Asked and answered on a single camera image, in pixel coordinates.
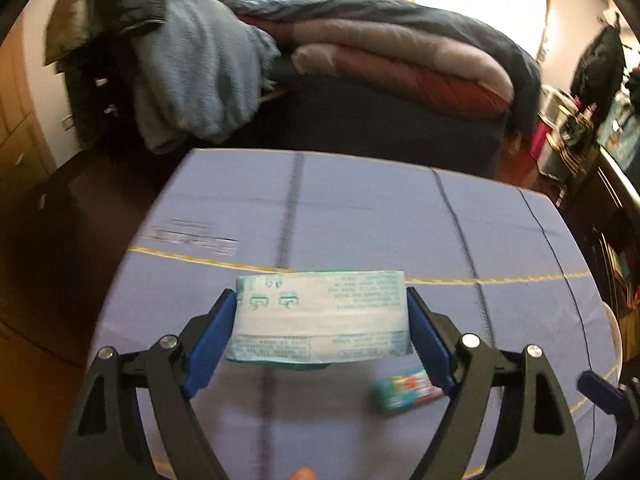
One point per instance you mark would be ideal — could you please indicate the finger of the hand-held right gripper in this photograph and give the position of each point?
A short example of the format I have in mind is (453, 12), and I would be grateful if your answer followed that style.
(600, 392)

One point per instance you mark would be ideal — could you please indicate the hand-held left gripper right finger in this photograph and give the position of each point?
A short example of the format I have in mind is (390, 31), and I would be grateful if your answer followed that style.
(427, 342)

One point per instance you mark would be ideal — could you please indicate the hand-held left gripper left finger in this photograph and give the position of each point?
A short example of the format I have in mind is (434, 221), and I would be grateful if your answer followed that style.
(210, 345)

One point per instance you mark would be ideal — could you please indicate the pale green tissue pack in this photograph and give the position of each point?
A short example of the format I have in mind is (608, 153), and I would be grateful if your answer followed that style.
(320, 315)

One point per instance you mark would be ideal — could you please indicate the colourful candy packet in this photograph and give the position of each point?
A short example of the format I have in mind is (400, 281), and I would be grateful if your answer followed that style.
(405, 391)

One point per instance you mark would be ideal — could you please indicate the blue tablecloth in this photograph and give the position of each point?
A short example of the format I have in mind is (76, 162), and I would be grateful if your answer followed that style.
(375, 220)

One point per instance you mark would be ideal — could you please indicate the dark wooden dresser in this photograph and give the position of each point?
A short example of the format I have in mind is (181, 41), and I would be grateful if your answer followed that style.
(610, 220)

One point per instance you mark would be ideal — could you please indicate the pink box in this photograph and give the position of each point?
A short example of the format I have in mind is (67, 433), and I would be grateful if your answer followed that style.
(539, 140)

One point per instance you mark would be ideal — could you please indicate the teal bag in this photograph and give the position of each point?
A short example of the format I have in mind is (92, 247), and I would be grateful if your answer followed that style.
(617, 132)

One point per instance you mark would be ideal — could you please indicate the light blue fleece blanket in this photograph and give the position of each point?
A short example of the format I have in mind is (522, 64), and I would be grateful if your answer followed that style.
(200, 75)

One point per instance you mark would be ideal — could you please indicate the folded blue and pink quilt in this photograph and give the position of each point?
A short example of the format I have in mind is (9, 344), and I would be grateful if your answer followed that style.
(400, 55)

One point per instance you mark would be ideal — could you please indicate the black hanging jacket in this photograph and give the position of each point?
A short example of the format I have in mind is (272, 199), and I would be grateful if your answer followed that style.
(597, 70)

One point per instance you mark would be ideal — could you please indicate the grey cloth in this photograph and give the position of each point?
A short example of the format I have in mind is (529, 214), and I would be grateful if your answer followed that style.
(80, 10)

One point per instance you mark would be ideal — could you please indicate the bed with dark frame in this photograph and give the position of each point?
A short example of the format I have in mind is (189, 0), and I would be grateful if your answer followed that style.
(390, 145)

